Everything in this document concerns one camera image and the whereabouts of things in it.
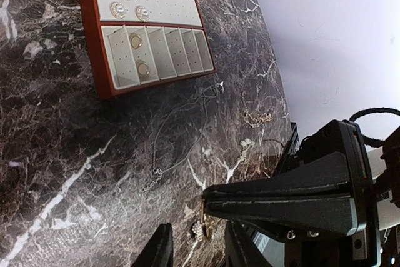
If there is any gold crystal pendant earring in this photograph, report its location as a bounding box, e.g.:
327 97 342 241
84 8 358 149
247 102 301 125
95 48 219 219
191 199 214 242

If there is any thin silver necklace chain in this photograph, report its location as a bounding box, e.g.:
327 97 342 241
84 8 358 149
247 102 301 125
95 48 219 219
140 82 226 193

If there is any pearl earring on tray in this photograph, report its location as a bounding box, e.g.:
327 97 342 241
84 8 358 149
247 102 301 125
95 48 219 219
135 6 150 23

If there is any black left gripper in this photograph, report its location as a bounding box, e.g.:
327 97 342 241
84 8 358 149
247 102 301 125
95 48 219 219
202 108 399 266

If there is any red jewelry display tray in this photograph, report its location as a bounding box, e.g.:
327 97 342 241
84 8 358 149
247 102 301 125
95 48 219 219
79 0 216 99

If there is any gold chain on table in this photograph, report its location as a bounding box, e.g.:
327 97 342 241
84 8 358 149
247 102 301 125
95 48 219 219
241 90 274 129

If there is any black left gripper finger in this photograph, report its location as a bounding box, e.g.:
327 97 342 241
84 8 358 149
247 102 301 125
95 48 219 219
131 223 174 267

